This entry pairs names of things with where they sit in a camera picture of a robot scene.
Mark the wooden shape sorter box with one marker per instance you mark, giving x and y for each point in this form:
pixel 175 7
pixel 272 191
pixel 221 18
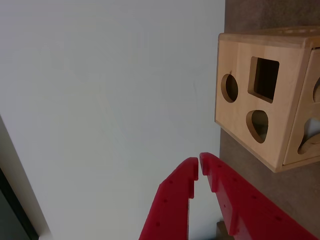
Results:
pixel 282 120

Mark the white partition panel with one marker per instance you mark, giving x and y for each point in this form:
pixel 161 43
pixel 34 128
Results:
pixel 100 100

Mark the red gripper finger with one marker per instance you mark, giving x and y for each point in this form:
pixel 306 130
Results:
pixel 250 215
pixel 170 205

